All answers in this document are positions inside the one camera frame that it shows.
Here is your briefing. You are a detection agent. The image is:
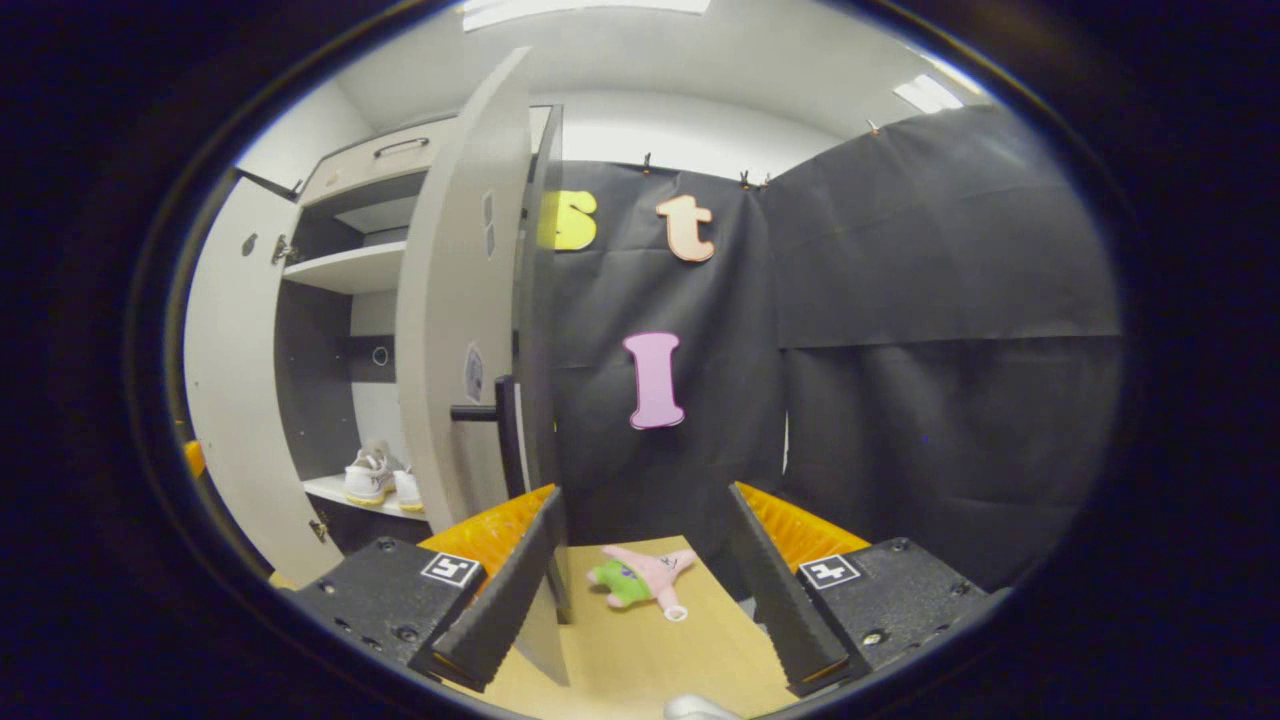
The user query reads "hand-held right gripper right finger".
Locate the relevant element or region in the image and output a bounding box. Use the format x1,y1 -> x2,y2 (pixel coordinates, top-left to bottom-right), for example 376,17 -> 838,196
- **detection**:
727,483 -> 991,698

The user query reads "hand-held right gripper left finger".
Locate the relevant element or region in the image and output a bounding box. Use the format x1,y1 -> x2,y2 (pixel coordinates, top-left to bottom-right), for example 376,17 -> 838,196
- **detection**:
285,485 -> 566,693

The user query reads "grey shoe cabinet door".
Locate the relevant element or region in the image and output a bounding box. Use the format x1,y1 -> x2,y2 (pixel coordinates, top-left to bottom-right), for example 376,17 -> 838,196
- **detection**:
183,175 -> 346,589
395,45 -> 571,686

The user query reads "grey shoe cabinet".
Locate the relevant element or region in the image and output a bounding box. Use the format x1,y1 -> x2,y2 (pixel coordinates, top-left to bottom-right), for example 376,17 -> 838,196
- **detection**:
183,45 -> 571,686

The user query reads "white cabinet shelf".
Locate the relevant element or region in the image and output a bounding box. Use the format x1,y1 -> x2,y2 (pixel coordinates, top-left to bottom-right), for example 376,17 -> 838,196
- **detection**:
302,473 -> 431,521
282,240 -> 409,296

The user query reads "grey cabinet drawer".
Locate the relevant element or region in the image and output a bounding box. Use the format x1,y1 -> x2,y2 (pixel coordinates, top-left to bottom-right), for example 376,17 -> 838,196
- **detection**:
298,105 -> 551,206

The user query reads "pink star plush toy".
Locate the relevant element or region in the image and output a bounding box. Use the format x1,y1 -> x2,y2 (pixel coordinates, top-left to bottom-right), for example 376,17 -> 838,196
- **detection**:
587,545 -> 698,621

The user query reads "black backdrop cloth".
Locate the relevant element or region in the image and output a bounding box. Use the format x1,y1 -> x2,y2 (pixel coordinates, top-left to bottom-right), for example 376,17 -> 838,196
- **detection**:
535,105 -> 1123,591

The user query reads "large ceiling light panel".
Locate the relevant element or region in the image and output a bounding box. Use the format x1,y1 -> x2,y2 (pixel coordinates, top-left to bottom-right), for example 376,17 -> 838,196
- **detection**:
460,0 -> 711,31

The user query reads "black door handle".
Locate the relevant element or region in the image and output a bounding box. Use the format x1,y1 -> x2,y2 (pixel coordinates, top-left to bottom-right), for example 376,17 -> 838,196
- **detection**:
450,375 -> 526,501

